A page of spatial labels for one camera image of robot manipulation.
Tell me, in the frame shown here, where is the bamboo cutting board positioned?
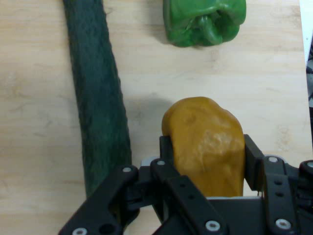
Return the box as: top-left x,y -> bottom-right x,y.
0,0 -> 310,235

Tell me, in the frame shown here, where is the brown toy potato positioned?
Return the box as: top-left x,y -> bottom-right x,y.
161,96 -> 246,198

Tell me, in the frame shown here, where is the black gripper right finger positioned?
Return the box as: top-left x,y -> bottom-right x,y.
243,134 -> 313,235

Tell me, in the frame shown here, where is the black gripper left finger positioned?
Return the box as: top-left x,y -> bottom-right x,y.
58,135 -> 229,235

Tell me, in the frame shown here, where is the green toy bell pepper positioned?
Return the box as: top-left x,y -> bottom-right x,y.
162,0 -> 247,48

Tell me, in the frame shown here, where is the black tripod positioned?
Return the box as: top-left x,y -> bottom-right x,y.
306,36 -> 313,108

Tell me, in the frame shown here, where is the dark green toy cucumber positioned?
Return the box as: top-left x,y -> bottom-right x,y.
62,0 -> 140,230

